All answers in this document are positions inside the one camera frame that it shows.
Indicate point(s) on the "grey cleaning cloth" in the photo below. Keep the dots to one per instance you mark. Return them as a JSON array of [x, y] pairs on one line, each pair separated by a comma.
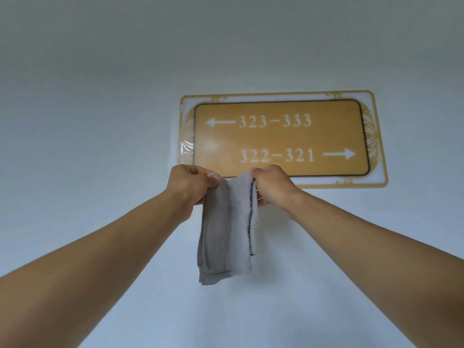
[[226, 228]]

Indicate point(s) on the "person's left forearm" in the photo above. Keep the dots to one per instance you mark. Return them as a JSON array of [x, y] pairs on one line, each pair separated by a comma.
[[83, 275]]

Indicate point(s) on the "person's right hand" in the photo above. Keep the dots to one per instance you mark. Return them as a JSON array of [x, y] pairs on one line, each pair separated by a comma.
[[275, 186]]

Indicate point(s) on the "gold direction wall sign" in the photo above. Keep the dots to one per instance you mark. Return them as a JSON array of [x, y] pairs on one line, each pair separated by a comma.
[[282, 138]]

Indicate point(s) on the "person's right forearm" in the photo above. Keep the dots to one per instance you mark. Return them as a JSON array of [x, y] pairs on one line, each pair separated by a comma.
[[380, 264]]

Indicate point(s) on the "person's left thumb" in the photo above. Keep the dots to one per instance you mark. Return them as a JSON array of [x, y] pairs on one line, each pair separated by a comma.
[[203, 170]]

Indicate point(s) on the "person's left hand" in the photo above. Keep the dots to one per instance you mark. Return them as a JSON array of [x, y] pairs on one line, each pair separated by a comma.
[[188, 186]]

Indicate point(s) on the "person's right thumb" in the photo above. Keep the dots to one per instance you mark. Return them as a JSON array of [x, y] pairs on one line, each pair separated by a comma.
[[258, 172]]

